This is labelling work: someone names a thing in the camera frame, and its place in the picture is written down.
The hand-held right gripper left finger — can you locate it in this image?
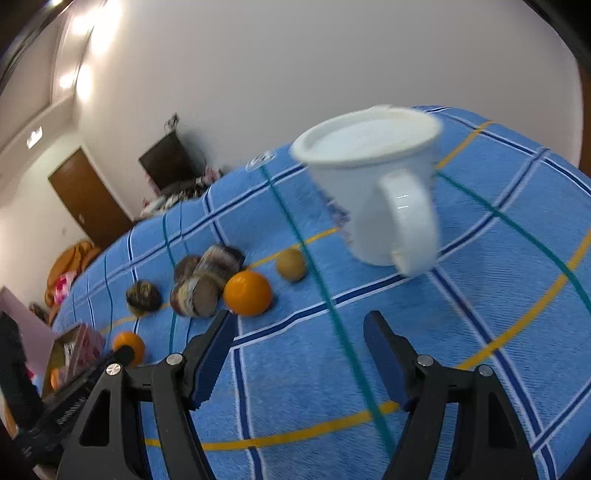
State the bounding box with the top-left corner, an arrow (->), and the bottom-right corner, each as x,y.
55,310 -> 237,480

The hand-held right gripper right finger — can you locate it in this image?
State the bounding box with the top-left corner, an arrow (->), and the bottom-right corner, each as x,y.
363,310 -> 540,480

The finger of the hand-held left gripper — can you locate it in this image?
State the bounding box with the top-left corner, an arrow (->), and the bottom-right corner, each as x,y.
60,348 -> 136,398

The pink-rimmed box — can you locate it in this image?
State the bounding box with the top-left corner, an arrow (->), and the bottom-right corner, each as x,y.
41,323 -> 106,400

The brown mottled fruit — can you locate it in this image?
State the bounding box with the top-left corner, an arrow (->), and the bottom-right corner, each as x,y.
169,272 -> 222,319

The large orange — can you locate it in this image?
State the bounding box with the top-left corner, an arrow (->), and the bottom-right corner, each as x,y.
223,271 -> 273,317

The dark spotted fruit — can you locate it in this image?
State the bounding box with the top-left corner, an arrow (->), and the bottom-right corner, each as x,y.
126,281 -> 163,315

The blue plaid blanket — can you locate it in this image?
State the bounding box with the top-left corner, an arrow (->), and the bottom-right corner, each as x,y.
46,105 -> 591,480

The dark round fruit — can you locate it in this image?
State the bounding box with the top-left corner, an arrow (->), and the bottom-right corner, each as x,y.
174,255 -> 201,282

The orange-brown sofa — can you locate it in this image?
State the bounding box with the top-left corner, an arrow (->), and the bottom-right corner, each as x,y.
46,241 -> 102,319

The yellow-brown round fruit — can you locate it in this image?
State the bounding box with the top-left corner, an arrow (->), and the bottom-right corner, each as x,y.
276,248 -> 308,282

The brown wooden door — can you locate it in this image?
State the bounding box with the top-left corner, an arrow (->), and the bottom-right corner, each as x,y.
48,147 -> 134,250

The white mug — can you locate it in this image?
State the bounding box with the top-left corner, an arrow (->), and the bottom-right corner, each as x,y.
290,104 -> 445,277

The white television stand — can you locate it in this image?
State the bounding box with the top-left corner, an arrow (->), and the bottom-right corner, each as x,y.
141,168 -> 225,215

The black television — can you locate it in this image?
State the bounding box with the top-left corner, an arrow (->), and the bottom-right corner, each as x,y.
139,133 -> 204,192

